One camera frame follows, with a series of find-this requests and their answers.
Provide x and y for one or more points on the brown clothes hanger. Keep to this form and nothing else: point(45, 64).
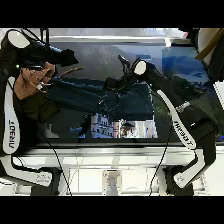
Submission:
point(72, 70)

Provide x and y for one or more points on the dark blue jeans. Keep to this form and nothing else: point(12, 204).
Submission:
point(133, 103)

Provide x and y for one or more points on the black garment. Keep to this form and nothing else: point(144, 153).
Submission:
point(46, 107)

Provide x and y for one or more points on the brown long-sleeved shirt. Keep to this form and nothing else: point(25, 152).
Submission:
point(28, 83)

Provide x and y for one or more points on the silver frame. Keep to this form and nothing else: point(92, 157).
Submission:
point(113, 155)

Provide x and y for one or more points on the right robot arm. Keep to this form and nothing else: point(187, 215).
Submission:
point(181, 123)

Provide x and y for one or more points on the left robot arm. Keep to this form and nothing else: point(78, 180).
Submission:
point(11, 116)

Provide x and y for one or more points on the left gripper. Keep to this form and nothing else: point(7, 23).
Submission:
point(65, 56)

